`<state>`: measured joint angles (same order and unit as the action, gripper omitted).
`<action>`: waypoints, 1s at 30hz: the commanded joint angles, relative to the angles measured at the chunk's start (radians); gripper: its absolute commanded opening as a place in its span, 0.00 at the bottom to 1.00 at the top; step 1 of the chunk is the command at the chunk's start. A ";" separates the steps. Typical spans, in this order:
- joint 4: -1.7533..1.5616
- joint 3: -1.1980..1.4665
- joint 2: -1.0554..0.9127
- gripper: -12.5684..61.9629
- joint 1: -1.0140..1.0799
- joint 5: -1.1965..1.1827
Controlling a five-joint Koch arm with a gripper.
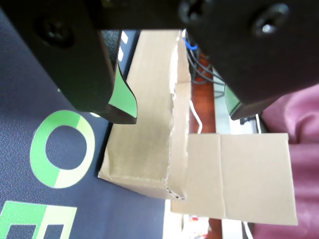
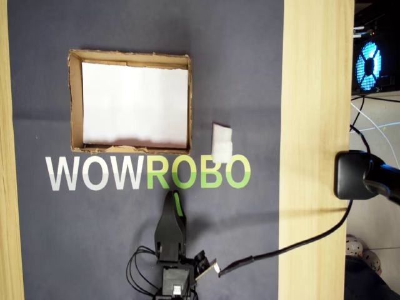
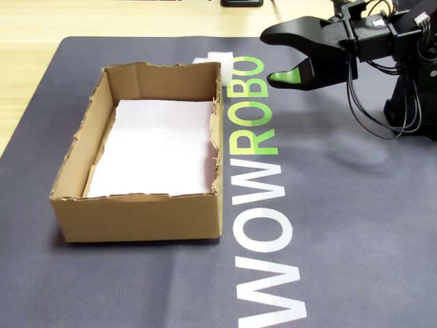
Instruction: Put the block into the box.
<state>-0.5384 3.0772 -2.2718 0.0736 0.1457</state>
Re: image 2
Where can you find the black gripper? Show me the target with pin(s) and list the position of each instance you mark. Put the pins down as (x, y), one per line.
(170, 240)

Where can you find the white foam block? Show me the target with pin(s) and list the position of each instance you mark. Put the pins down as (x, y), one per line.
(222, 140)

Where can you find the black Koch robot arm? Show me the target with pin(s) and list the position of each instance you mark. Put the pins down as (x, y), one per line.
(175, 281)

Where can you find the brown cardboard box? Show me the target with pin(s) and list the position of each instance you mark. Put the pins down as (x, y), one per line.
(75, 93)

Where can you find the white paper sheet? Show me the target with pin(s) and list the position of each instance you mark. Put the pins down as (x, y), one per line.
(134, 103)

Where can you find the dark grey WOWROBO mat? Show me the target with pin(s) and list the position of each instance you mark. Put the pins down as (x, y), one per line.
(234, 62)

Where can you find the spotted white slipper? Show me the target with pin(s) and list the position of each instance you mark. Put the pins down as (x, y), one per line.
(354, 248)

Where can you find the dark blue garment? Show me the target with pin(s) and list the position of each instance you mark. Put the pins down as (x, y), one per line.
(368, 284)

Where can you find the computer case with lit fan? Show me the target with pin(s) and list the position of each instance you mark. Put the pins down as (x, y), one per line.
(390, 47)

